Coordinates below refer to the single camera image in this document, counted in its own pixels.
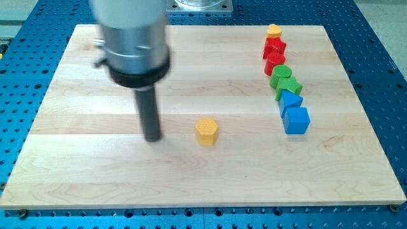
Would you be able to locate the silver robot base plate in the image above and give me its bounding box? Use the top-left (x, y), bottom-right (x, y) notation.
top-left (166, 0), bottom-right (233, 12)

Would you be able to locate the blue cube block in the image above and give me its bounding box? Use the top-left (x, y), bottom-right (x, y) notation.
top-left (283, 107), bottom-right (310, 134)

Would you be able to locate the green cylinder block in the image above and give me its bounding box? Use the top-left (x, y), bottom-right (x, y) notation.
top-left (270, 65), bottom-right (292, 88)

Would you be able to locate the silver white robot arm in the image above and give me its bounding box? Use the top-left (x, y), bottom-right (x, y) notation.
top-left (90, 0), bottom-right (170, 142)

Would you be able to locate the green star block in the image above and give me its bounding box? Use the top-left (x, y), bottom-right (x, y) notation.
top-left (275, 77), bottom-right (303, 101)

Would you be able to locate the red cylinder block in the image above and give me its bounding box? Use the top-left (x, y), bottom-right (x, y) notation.
top-left (264, 52), bottom-right (286, 76)

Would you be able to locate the blue triangle block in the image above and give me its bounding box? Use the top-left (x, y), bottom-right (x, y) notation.
top-left (279, 90), bottom-right (303, 118)

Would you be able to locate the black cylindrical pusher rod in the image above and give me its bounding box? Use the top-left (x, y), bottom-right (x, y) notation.
top-left (134, 85), bottom-right (162, 142)

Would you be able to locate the red star block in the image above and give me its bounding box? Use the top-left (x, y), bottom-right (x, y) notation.
top-left (263, 38), bottom-right (287, 59)

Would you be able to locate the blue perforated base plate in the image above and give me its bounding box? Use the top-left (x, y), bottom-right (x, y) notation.
top-left (1, 1), bottom-right (406, 228)

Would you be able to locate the yellow heart block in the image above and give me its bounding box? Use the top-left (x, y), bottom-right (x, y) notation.
top-left (266, 24), bottom-right (282, 39)

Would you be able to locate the yellow hexagon block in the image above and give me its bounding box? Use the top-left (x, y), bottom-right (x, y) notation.
top-left (195, 118), bottom-right (219, 146)

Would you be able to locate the light wooden board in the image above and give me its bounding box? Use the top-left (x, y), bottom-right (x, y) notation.
top-left (1, 25), bottom-right (406, 210)

